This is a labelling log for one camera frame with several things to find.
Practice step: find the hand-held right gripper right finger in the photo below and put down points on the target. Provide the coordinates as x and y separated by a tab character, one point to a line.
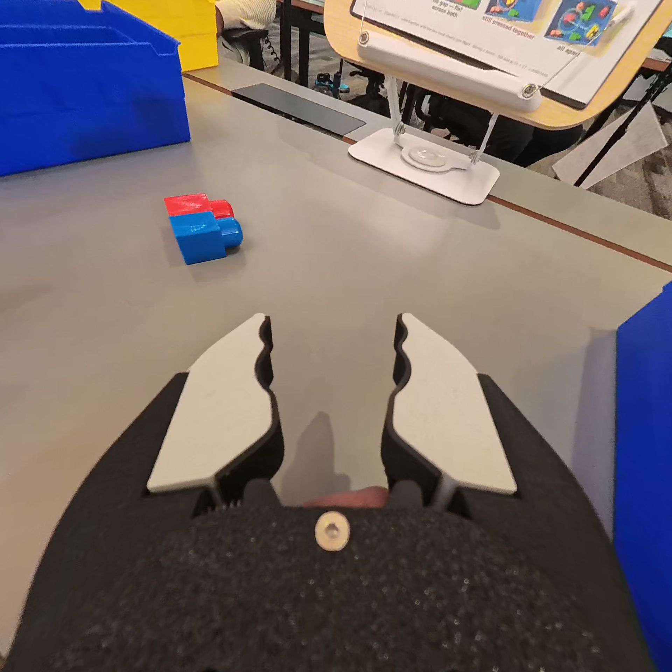
454	420

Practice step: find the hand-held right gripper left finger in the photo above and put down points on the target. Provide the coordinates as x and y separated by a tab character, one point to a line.
210	420

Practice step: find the blue toy building block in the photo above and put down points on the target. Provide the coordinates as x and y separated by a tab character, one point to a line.
200	239

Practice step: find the red toy building block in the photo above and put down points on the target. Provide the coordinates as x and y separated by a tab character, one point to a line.
189	204

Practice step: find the blue plastic bin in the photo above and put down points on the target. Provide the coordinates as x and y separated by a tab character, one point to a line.
84	105
646	473

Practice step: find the white angled panel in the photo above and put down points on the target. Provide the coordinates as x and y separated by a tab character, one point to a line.
620	147

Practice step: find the black flat panel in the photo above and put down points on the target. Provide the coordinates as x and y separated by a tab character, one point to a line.
299	110

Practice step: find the printed instruction sheet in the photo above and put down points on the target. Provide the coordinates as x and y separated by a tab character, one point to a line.
441	32

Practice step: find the yellow plastic bin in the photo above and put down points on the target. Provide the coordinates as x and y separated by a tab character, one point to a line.
189	26

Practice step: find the wooden display board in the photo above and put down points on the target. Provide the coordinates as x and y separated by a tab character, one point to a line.
338	32

